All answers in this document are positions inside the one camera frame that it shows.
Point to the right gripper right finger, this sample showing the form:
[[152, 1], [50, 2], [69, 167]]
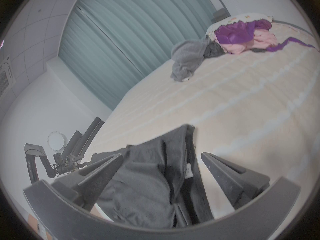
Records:
[[240, 191]]

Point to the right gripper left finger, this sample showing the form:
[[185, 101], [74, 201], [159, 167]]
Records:
[[82, 194]]

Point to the black T-shirt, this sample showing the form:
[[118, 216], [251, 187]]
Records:
[[150, 184]]

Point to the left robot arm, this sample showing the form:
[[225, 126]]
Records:
[[60, 168]]

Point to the bed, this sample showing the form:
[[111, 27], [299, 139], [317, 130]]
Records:
[[225, 96]]

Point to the blue-green curtain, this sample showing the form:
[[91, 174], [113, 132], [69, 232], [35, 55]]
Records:
[[95, 66], [150, 21]]

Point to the dark grey garment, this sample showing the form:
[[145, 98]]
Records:
[[258, 50]]

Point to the black glossy garment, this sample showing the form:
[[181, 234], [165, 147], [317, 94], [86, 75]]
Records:
[[213, 51]]

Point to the pink garment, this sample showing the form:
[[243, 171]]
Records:
[[262, 40]]

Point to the purple satin garment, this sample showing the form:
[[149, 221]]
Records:
[[232, 32]]

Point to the white printed pillow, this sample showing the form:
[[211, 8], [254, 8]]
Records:
[[240, 17]]

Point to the grey bedside table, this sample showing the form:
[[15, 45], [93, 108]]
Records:
[[222, 15]]

